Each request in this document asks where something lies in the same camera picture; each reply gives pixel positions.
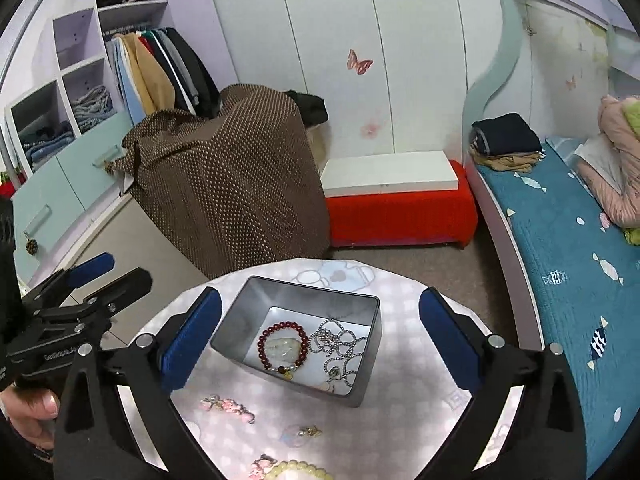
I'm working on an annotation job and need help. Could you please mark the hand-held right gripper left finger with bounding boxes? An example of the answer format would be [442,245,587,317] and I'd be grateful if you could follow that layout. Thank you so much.
[52,286,223,480]

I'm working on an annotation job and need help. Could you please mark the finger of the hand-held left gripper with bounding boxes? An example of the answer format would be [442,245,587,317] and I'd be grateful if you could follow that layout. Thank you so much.
[21,252,116,309]
[75,267,153,336]

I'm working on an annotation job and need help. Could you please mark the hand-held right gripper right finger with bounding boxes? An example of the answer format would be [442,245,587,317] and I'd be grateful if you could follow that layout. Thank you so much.
[417,286,588,480]

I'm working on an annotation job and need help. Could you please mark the grey metal tin box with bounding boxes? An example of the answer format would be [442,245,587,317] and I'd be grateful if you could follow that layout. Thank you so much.
[210,275,384,409]

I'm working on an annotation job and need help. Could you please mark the person's left hand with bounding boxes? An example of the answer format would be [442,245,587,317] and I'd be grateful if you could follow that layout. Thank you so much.
[0,382,62,456]

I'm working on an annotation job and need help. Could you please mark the light blue drawer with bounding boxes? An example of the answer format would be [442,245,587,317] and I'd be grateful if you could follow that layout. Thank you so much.
[10,180,68,281]
[54,110,135,211]

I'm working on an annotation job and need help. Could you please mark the pale jade pendant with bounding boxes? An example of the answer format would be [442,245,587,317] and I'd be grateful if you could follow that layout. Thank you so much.
[265,337,302,369]

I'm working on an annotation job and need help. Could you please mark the folded blue jeans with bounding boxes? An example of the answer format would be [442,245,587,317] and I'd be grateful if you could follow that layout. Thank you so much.
[20,121,76,171]

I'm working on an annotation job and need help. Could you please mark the red bench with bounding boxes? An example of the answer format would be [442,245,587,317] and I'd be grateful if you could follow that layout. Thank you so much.
[324,159,479,250]

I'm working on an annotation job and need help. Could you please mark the blue fish print bedspread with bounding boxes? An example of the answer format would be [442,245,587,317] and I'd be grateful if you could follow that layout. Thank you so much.
[472,135,640,480]

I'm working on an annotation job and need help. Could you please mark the small pink charm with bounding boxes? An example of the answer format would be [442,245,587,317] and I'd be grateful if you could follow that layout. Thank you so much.
[252,453,279,476]

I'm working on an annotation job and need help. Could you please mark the brown dotted cloth cover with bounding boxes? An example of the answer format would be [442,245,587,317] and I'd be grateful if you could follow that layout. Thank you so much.
[114,84,331,279]

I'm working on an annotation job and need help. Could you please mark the folded grey clothes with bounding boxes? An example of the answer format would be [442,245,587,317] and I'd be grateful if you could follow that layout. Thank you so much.
[69,85,114,131]

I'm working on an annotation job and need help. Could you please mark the white board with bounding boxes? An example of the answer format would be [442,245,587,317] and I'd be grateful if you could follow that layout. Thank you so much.
[319,150,460,199]

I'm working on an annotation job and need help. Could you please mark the folded beige clothes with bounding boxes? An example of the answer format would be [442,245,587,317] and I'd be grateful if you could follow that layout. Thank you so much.
[472,152,545,174]

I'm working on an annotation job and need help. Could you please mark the row of hanging clothes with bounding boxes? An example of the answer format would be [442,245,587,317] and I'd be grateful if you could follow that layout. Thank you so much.
[106,26,221,127]

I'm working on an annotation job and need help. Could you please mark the folded black clothes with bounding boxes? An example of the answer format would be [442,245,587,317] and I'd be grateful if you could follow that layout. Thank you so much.
[471,113,544,157]

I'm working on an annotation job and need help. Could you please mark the purple open shelf unit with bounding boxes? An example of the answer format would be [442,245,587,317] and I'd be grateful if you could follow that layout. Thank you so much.
[4,0,177,177]

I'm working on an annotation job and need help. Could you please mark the pink quilt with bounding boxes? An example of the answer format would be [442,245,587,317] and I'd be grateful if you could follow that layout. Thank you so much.
[572,93,640,229]

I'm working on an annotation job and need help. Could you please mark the black garment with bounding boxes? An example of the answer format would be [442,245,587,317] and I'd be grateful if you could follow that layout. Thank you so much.
[284,89,329,127]

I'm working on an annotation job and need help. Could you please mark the pink butterfly sticker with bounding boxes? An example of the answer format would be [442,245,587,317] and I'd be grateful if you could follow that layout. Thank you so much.
[347,49,374,77]

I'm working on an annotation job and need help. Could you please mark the white wardrobe doors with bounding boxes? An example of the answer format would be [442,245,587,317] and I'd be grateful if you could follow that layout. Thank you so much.
[202,0,507,157]

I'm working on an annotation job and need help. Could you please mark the red bead bracelet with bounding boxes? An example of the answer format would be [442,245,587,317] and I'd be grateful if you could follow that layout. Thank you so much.
[256,321,312,379]

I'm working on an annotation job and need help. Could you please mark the pink charm bracelet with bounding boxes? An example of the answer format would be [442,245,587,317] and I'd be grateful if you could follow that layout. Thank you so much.
[201,393,256,425]

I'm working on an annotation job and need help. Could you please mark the silver chain necklace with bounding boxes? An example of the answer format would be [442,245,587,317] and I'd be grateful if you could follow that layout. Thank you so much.
[307,317,374,392]

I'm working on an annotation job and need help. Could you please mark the white curved bed frame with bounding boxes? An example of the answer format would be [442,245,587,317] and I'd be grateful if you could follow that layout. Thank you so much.
[461,0,547,351]

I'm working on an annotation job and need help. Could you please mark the yellow bead bracelet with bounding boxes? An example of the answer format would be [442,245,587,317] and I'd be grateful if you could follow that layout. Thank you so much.
[262,460,337,480]

